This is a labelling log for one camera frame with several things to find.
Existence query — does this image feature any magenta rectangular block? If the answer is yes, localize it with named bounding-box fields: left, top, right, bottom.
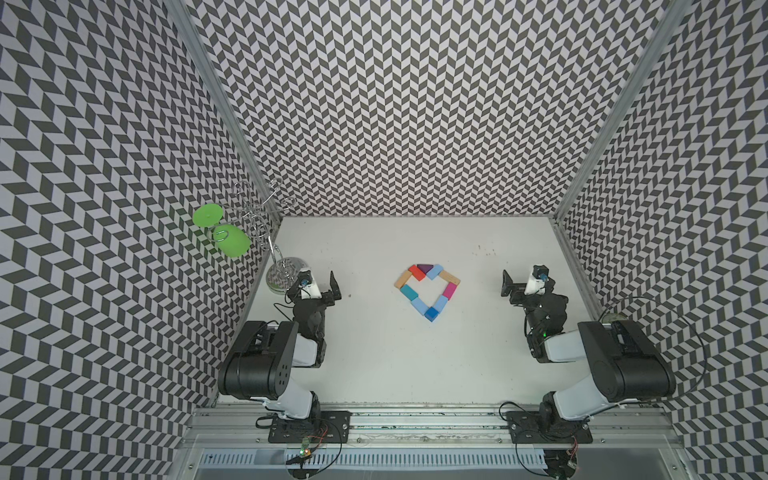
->
left=442, top=282, right=458, bottom=300

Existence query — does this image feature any natural wood block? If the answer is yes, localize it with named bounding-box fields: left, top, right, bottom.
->
left=394, top=270, right=412, bottom=289
left=439, top=270, right=461, bottom=285

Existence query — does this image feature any light blue block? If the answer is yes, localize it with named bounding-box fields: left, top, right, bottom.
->
left=411, top=298, right=429, bottom=316
left=433, top=295, right=449, bottom=313
left=426, top=264, right=443, bottom=280

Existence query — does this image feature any teal rectangular block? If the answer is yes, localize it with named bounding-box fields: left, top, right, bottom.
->
left=400, top=285, right=419, bottom=302

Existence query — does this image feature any dark blue cube block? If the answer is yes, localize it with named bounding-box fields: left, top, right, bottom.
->
left=424, top=307, right=439, bottom=322

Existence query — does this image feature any red rectangular block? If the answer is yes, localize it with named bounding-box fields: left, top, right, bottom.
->
left=408, top=265, right=426, bottom=281

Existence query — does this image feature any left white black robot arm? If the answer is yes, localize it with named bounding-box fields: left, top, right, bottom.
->
left=218, top=268, right=342, bottom=421

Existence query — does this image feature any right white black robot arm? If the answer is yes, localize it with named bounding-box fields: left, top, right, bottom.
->
left=500, top=265, right=676, bottom=432

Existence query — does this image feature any lower green cup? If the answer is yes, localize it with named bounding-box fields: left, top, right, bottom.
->
left=212, top=224, right=251, bottom=258

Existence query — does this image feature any green cup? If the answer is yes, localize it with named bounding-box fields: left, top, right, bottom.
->
left=212, top=224, right=251, bottom=258
left=192, top=203, right=224, bottom=228

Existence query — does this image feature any upper green cup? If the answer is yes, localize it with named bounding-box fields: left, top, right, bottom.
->
left=192, top=203, right=224, bottom=228

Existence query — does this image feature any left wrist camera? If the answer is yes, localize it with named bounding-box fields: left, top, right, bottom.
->
left=297, top=268, right=321, bottom=299

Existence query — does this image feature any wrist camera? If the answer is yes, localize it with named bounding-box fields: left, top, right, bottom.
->
left=297, top=268, right=321, bottom=299
left=524, top=265, right=550, bottom=295

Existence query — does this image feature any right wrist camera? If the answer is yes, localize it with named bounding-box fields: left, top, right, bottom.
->
left=524, top=265, right=550, bottom=295

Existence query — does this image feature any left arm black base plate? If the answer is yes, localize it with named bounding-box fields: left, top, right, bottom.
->
left=268, top=410, right=352, bottom=444

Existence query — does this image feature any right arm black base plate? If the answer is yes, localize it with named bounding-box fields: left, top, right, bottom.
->
left=503, top=411, right=594, bottom=445

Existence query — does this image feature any aluminium front rail frame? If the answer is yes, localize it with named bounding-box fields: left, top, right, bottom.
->
left=168, top=403, right=695, bottom=479

